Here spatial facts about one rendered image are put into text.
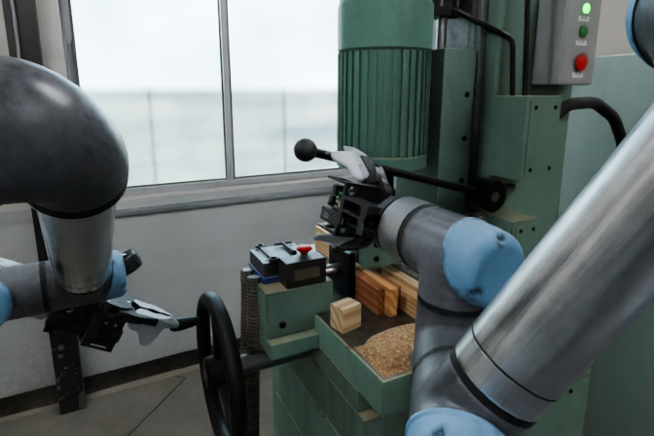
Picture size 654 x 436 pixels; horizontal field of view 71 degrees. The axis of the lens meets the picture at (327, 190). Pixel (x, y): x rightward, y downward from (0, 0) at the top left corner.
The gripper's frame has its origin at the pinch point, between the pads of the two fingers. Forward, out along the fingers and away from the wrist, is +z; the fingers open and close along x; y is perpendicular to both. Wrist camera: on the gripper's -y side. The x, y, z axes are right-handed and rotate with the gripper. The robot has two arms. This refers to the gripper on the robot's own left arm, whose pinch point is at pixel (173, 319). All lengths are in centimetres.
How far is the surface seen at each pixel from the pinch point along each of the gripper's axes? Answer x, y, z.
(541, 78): 21, -72, 36
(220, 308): 11.7, -8.6, 2.2
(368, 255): 11.6, -27.1, 25.2
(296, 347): 14.1, -6.6, 18.1
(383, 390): 35.0, -11.9, 20.7
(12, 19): -111, -41, -60
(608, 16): -99, -208, 190
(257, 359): 9.5, -0.8, 14.6
